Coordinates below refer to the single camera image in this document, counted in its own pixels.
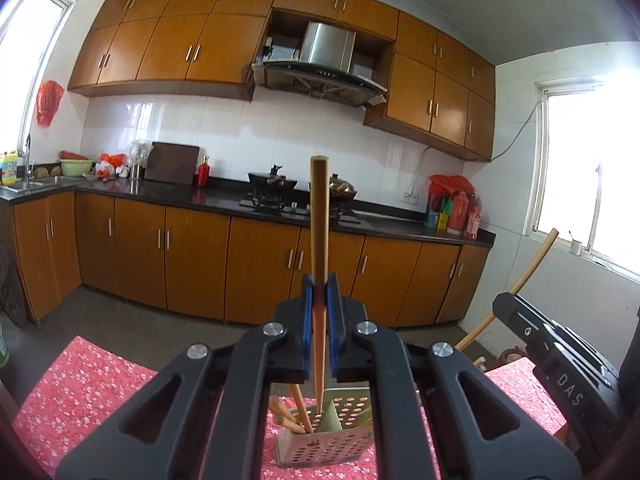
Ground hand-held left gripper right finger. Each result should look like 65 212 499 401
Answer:
327 273 586 480

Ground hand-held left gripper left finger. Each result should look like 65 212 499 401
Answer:
55 271 314 480

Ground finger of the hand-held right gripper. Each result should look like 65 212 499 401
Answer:
492 292 557 362

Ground green perforated utensil holder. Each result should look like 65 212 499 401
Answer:
275 385 374 469

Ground red sauce bottle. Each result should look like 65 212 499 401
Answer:
464 192 484 240

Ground gas stove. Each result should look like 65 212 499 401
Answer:
238 192 362 226

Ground wooden lower kitchen cabinets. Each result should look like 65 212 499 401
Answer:
12 190 491 329

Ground red bag over bottles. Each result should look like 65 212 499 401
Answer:
428 174 476 212

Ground black kitchen countertop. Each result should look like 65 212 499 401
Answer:
0 175 497 249

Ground dark wooden cutting board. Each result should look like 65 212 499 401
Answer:
143 141 201 186

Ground red floral tablecloth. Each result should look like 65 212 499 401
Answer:
12 335 571 480

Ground steel cup with plastic bag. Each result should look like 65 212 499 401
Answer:
127 139 154 180

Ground red and white plastic bag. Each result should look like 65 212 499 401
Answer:
95 152 129 181

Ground steel range hood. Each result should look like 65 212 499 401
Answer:
251 21 389 109

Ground green basin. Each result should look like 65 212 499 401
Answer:
58 158 95 177

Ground steel sink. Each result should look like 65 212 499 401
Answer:
0 177 72 197

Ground sink faucet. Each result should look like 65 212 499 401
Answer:
24 133 37 181

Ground yellow detergent bottle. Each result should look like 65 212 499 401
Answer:
0 150 26 185

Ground hanging red plastic bag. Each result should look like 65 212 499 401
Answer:
35 80 66 129

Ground window beside sink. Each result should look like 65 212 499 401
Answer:
0 0 79 162

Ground black wok with handle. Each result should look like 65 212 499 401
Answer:
248 163 300 197

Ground window with white frame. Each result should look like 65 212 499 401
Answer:
522 77 640 282

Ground white wall cable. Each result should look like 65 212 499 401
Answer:
489 99 545 162

